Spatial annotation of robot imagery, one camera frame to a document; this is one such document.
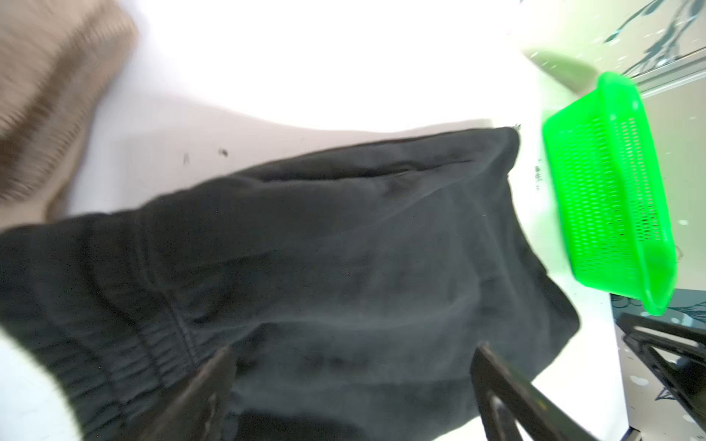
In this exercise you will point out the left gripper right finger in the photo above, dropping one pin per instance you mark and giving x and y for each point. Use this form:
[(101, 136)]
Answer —
[(508, 403)]

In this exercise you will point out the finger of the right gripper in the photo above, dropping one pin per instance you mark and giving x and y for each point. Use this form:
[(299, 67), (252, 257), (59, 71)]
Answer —
[(675, 354)]

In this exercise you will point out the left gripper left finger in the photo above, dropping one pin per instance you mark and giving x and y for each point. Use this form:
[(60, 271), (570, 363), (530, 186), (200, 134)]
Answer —
[(194, 408)]

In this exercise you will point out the green plastic basket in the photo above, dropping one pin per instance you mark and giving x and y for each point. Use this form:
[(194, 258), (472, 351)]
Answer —
[(610, 194)]

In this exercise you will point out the black shorts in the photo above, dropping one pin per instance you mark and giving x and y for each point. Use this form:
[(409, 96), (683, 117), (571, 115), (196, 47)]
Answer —
[(353, 286)]

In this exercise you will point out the beige shorts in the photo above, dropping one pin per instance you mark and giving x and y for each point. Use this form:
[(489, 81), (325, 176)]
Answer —
[(57, 60)]

